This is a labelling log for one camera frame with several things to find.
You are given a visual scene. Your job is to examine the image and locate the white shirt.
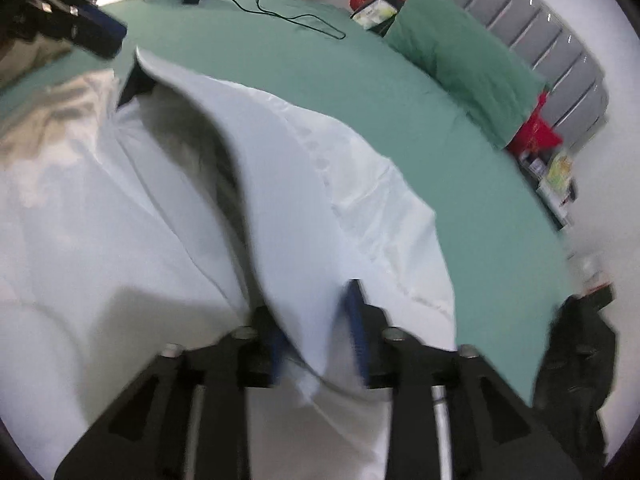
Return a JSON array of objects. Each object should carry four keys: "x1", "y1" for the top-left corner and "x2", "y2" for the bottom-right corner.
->
[{"x1": 0, "y1": 47, "x2": 458, "y2": 480}]

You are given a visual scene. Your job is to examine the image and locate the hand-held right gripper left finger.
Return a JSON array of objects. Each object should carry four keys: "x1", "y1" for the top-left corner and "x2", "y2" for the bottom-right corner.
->
[{"x1": 54, "y1": 305, "x2": 297, "y2": 480}]

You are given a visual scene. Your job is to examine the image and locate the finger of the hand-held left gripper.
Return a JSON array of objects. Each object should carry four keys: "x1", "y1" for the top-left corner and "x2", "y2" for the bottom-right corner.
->
[{"x1": 22, "y1": 0, "x2": 128, "y2": 59}]

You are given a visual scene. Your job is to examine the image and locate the green yellow snack bag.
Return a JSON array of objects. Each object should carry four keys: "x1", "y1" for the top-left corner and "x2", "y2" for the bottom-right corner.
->
[{"x1": 545, "y1": 151, "x2": 576, "y2": 197}]

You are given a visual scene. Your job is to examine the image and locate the small red pillow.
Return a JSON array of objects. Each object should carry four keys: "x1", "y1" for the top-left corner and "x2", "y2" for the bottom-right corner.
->
[{"x1": 507, "y1": 91, "x2": 564, "y2": 157}]

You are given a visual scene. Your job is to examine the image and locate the black backpack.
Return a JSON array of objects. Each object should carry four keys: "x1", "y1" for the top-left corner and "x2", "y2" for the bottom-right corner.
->
[{"x1": 532, "y1": 296, "x2": 617, "y2": 468}]

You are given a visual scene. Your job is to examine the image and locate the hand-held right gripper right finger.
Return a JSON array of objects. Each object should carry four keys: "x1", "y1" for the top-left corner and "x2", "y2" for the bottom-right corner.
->
[{"x1": 342, "y1": 279, "x2": 583, "y2": 480}]

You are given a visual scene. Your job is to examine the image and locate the white yellow packet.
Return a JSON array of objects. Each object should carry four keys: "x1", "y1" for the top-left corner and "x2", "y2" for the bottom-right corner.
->
[{"x1": 352, "y1": 2, "x2": 398, "y2": 30}]

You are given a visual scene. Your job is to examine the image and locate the green pillow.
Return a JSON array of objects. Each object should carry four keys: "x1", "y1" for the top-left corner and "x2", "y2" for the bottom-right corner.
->
[{"x1": 382, "y1": 0, "x2": 548, "y2": 150}]

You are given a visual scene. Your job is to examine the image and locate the grey padded headboard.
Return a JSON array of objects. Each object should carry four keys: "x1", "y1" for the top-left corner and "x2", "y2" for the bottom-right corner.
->
[{"x1": 410, "y1": 0, "x2": 610, "y2": 151}]

